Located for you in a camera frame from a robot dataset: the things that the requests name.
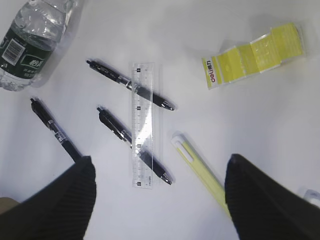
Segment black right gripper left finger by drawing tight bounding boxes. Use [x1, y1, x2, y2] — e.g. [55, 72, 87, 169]
[0, 156, 97, 240]

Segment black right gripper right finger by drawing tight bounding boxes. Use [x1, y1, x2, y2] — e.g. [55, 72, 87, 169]
[224, 153, 320, 240]

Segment clear water bottle green label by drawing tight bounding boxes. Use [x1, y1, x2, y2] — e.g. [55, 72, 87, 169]
[0, 0, 78, 92]

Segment yellow waste paper wrapper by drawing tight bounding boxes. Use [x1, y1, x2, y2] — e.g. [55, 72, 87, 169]
[201, 22, 305, 89]

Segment yellow pen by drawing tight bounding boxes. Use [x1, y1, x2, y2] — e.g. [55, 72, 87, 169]
[171, 134, 231, 218]

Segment black pen middle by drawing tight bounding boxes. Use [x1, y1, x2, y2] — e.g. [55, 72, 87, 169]
[97, 107, 173, 185]

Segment black pen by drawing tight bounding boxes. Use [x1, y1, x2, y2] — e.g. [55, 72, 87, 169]
[30, 98, 82, 162]
[86, 60, 175, 111]
[97, 107, 173, 185]

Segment black pen lower left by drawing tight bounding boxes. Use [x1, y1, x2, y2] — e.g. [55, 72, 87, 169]
[30, 98, 82, 162]

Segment black pen upper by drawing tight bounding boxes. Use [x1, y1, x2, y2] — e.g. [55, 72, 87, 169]
[86, 60, 175, 111]

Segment clear plastic ruler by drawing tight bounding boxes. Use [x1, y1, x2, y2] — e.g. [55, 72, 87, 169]
[131, 63, 155, 190]

